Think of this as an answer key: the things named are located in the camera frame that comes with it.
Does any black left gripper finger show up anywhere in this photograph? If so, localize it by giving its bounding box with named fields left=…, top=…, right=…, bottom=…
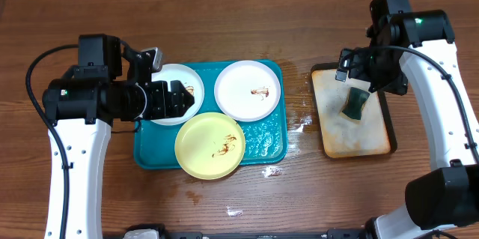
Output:
left=170, top=80, right=194, bottom=99
left=170, top=99, right=195, bottom=118

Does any green and yellow sponge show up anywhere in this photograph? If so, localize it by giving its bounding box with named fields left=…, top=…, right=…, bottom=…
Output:
left=341, top=87, right=370, bottom=121

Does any white plate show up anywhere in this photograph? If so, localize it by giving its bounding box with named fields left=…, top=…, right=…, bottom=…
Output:
left=214, top=61, right=281, bottom=122
left=152, top=64, right=205, bottom=126

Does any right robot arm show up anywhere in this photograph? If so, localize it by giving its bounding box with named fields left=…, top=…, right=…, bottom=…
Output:
left=336, top=0, right=478, bottom=238

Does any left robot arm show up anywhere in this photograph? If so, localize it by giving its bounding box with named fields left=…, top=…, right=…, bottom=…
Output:
left=42, top=34, right=195, bottom=238

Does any black tray with wet cloth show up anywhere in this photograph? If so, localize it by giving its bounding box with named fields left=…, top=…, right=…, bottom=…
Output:
left=311, top=63, right=397, bottom=159

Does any teal plastic tray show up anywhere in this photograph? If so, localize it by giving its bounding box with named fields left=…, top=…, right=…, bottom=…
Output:
left=134, top=61, right=288, bottom=169

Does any yellow plate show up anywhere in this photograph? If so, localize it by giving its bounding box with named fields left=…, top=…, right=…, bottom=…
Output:
left=174, top=112, right=246, bottom=180

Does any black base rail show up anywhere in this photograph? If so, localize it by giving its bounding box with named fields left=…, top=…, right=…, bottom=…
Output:
left=123, top=223, right=375, bottom=239

